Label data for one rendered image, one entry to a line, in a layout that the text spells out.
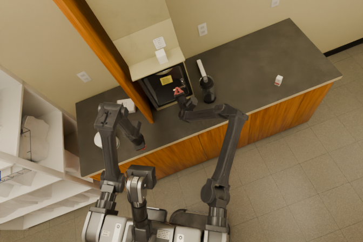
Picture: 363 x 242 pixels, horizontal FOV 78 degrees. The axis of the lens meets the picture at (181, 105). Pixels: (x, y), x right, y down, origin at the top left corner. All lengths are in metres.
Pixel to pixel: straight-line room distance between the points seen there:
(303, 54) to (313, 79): 0.25
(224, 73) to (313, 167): 1.34
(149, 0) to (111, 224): 0.97
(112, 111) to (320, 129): 2.30
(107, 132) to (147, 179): 0.25
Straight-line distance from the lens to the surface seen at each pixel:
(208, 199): 0.99
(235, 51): 2.04
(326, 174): 2.67
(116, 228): 1.04
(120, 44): 1.26
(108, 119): 0.92
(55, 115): 2.33
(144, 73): 1.29
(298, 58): 2.02
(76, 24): 1.07
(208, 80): 1.57
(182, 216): 2.27
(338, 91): 3.10
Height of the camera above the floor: 2.46
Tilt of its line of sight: 59 degrees down
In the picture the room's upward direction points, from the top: 24 degrees counter-clockwise
